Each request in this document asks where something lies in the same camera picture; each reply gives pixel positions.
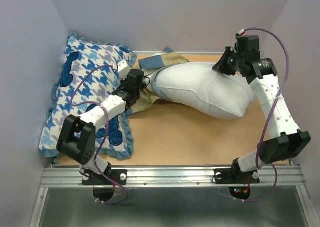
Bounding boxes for blue tan white patchwork pillow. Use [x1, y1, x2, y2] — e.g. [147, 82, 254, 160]
[126, 47, 189, 116]

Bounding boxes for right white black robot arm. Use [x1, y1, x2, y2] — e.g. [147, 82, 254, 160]
[212, 33, 311, 182]

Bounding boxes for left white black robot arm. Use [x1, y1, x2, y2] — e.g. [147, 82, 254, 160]
[56, 69, 147, 184]

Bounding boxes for blue houndstooth bear pillow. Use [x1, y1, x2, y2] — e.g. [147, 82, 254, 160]
[39, 33, 137, 160]

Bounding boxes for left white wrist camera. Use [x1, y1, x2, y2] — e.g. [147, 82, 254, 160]
[116, 59, 132, 80]

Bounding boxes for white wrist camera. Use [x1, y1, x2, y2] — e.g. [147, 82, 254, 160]
[235, 29, 246, 37]
[116, 59, 132, 80]

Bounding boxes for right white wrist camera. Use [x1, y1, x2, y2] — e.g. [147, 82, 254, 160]
[235, 29, 246, 37]

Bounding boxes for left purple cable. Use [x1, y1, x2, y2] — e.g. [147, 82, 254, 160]
[70, 65, 130, 205]

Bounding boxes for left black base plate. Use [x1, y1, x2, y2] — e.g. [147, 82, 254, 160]
[79, 168, 127, 186]

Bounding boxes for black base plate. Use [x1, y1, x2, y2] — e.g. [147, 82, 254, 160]
[79, 168, 127, 186]
[211, 168, 260, 185]

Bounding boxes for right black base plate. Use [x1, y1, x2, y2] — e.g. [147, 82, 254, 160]
[211, 168, 260, 185]

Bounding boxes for aluminium mounting rail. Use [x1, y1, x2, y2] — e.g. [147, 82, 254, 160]
[40, 165, 306, 189]

